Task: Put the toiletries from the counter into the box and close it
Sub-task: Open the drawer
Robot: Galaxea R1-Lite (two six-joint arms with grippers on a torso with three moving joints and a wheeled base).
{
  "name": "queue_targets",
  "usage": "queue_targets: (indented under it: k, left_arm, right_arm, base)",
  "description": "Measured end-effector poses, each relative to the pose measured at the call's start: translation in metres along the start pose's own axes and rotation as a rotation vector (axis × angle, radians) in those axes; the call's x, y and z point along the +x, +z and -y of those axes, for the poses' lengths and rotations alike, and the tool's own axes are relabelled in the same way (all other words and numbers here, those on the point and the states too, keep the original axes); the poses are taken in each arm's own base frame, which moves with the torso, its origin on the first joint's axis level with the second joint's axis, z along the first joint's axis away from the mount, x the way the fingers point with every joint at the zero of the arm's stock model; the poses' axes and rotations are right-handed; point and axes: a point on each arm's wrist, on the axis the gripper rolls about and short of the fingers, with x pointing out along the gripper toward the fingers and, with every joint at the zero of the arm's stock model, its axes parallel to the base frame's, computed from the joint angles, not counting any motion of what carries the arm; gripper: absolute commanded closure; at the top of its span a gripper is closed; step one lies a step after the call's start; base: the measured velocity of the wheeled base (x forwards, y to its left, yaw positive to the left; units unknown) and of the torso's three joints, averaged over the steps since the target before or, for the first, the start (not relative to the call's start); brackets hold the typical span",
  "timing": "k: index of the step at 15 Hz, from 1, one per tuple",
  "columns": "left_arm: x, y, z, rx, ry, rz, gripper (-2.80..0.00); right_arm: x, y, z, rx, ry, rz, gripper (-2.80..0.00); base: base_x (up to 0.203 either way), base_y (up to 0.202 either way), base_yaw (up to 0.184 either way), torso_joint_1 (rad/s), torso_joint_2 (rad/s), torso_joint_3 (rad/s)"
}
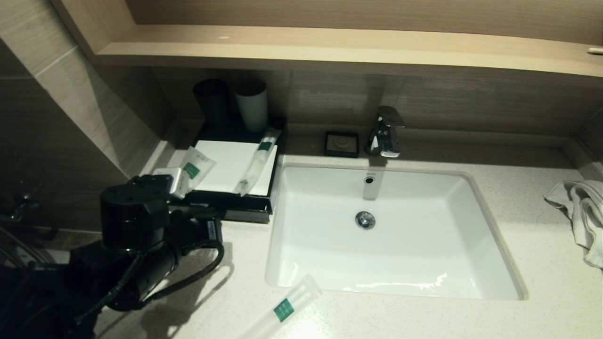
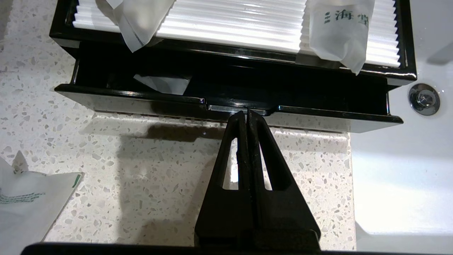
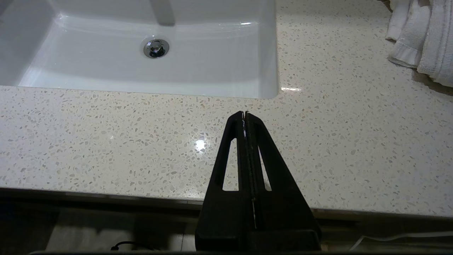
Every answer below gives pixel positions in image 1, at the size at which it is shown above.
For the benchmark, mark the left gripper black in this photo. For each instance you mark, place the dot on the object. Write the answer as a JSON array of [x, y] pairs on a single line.
[[198, 233]]

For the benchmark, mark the long green-label toothbrush packet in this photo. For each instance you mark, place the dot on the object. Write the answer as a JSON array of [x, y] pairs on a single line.
[[258, 160], [285, 308]]

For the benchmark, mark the black cup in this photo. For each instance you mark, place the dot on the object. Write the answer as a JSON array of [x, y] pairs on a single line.
[[212, 101]]

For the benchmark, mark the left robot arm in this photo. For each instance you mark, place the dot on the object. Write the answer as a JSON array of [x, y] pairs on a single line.
[[134, 216]]

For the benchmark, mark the black amenity tray box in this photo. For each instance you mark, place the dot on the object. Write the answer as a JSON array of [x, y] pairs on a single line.
[[245, 209]]

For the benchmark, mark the white glossy tray surface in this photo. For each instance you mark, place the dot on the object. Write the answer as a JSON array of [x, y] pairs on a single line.
[[231, 165]]

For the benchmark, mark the small green-label sachet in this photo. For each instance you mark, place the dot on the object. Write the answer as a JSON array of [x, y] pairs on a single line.
[[193, 168]]

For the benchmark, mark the pale grey cup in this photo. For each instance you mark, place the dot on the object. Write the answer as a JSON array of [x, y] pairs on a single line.
[[253, 108]]

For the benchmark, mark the chrome sink drain stopper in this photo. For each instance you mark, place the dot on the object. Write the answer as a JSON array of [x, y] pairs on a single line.
[[365, 220]]

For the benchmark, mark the black square soap dish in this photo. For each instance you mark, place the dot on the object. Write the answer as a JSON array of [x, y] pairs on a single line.
[[341, 144]]

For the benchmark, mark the white ceramic sink basin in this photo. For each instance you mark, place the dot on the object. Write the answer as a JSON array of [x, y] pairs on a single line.
[[400, 254]]

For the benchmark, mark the chrome faucet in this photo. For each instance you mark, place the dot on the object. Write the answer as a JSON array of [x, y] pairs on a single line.
[[384, 136]]

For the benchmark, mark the light wooden shelf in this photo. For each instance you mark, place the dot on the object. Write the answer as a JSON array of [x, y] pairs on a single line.
[[377, 49]]

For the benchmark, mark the crumpled white towel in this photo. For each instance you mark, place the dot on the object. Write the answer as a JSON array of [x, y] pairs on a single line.
[[586, 212]]

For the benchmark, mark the small white shelf item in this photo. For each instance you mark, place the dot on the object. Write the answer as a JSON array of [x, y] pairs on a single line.
[[594, 52]]

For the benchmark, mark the white plastic device corner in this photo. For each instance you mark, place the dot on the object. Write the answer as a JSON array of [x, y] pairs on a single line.
[[172, 181]]

